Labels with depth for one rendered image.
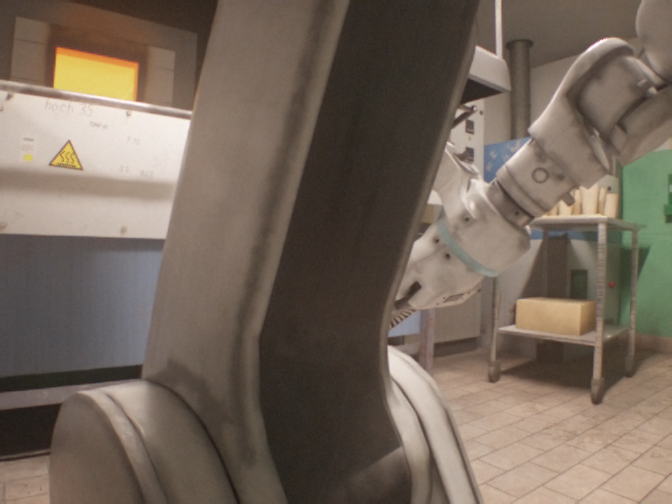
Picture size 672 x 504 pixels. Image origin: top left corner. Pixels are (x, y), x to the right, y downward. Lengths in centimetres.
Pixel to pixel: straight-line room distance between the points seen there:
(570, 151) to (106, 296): 149
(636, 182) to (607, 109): 383
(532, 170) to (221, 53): 27
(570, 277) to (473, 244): 296
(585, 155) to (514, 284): 314
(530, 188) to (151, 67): 146
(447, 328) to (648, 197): 194
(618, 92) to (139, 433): 38
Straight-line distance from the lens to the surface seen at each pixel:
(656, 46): 40
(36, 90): 138
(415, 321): 238
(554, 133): 40
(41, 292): 165
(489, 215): 41
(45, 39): 168
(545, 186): 41
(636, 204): 421
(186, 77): 175
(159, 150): 152
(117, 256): 166
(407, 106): 24
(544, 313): 267
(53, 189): 145
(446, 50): 26
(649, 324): 418
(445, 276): 43
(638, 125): 39
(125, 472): 21
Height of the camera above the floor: 70
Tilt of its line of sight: level
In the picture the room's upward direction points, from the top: 1 degrees clockwise
